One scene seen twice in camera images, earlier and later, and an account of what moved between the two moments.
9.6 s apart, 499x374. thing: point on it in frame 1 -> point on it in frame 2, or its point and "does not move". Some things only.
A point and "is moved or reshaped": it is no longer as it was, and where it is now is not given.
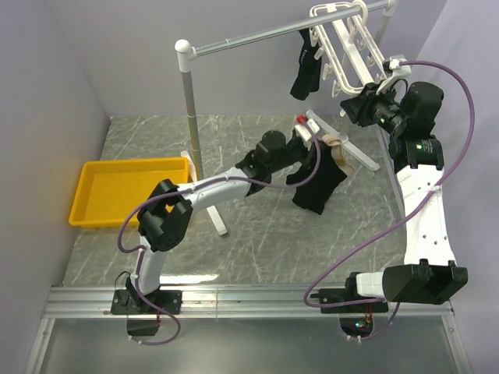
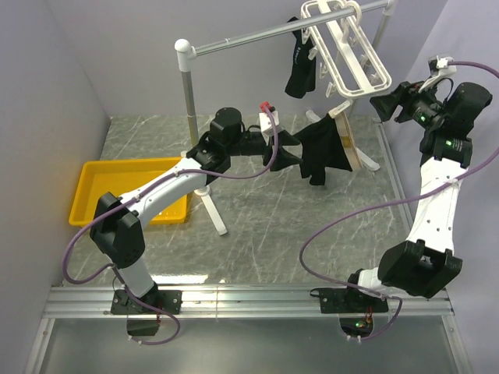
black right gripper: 359,108 -> 405,94
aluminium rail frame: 231,303 does not move
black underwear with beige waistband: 331,175 -> 328,143
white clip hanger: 350,57 is moved or reshaped
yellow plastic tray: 108,190 does not move
